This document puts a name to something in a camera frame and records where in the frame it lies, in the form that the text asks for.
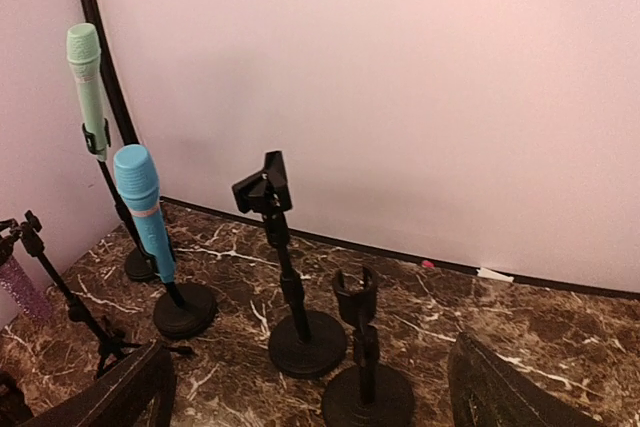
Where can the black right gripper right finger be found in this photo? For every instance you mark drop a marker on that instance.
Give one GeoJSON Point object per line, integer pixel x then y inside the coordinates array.
{"type": "Point", "coordinates": [486, 391]}

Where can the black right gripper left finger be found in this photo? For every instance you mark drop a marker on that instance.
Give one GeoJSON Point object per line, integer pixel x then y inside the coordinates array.
{"type": "Point", "coordinates": [144, 379]}

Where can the black stand of blue microphone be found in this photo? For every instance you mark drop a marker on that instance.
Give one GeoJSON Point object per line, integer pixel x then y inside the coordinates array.
{"type": "Point", "coordinates": [185, 309]}

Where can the glitter purple silver microphone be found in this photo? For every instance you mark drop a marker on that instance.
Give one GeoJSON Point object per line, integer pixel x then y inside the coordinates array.
{"type": "Point", "coordinates": [16, 282]}

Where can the black tripod microphone stand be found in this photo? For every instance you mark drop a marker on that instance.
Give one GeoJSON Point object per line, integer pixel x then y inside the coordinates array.
{"type": "Point", "coordinates": [112, 348]}

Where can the blue microphone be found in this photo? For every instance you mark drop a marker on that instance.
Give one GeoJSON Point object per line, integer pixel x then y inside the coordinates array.
{"type": "Point", "coordinates": [137, 182]}

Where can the black stand of green microphone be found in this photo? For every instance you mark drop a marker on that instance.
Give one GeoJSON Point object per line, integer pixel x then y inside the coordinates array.
{"type": "Point", "coordinates": [139, 266]}

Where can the mint green microphone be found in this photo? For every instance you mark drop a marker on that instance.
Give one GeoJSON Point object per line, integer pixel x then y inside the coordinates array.
{"type": "Point", "coordinates": [84, 56]}

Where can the left black frame post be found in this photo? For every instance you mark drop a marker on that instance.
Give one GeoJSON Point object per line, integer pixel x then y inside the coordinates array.
{"type": "Point", "coordinates": [110, 79]}

